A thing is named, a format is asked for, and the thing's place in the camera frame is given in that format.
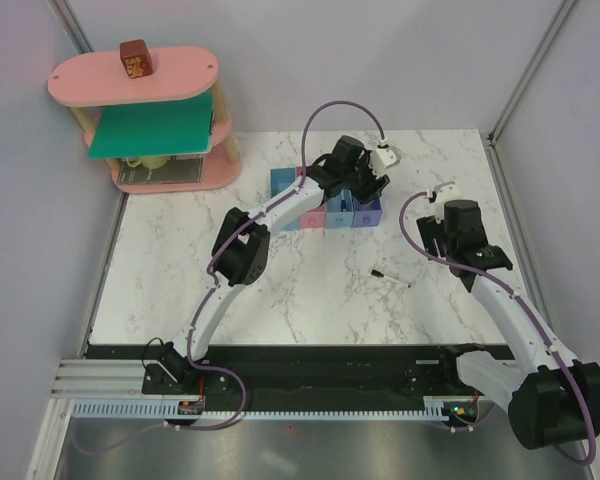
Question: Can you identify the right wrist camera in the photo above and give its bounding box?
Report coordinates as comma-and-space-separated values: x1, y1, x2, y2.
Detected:
426, 181, 462, 224

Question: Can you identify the sky blue drawer bin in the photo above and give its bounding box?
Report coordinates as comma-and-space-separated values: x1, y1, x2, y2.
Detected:
325, 190, 354, 229

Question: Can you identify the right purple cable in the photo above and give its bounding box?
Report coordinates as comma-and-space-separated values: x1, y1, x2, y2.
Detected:
398, 192, 598, 467

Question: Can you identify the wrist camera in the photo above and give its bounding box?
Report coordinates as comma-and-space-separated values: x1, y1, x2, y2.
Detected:
369, 145, 401, 178
426, 181, 462, 224

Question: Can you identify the purple cable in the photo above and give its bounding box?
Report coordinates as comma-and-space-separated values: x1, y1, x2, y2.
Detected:
398, 192, 598, 467
72, 98, 389, 455

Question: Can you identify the right aluminium post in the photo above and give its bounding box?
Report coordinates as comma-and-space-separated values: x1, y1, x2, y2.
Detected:
489, 0, 579, 144

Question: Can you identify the left aluminium post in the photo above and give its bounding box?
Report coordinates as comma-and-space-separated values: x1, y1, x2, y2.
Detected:
48, 0, 93, 54

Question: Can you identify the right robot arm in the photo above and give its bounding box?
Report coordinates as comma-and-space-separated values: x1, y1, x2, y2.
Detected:
417, 197, 600, 450

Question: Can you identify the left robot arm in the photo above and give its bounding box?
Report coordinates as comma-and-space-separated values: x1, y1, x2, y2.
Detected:
142, 135, 400, 395

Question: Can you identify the pink drawer bin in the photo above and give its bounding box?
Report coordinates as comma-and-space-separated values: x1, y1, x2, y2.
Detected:
295, 165, 328, 229

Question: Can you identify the white cable duct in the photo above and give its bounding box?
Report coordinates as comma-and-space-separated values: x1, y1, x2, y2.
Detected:
72, 396, 474, 421

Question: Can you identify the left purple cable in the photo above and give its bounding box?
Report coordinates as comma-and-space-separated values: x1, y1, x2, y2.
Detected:
72, 98, 389, 455

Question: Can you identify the light blue drawer bin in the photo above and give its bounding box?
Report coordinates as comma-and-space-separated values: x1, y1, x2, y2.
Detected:
269, 167, 300, 231

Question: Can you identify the aluminium frame rail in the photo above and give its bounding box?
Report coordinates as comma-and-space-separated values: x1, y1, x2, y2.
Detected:
52, 359, 474, 407

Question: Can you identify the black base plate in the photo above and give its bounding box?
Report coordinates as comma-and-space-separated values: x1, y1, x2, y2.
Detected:
129, 343, 496, 399

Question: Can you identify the yellow mug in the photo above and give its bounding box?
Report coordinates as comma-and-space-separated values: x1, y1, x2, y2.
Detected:
124, 155, 171, 170

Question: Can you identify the black book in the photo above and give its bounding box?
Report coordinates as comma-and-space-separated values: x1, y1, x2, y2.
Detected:
117, 154, 205, 185

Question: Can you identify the pink wooden shelf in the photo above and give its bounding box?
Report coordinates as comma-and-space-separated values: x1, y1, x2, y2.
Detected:
47, 40, 242, 195

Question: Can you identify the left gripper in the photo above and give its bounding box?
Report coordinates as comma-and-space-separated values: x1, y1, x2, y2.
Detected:
342, 151, 390, 206

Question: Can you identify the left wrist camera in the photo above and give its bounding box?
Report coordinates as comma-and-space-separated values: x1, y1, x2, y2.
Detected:
369, 145, 401, 178

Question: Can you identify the aluminium post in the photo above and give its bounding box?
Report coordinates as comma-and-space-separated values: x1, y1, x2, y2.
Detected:
489, 0, 579, 144
48, 0, 93, 54

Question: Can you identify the brown cube toy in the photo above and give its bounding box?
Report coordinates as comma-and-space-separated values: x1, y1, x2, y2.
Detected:
119, 39, 154, 79

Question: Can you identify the green folder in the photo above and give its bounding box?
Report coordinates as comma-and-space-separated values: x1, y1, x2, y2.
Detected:
88, 91, 213, 159

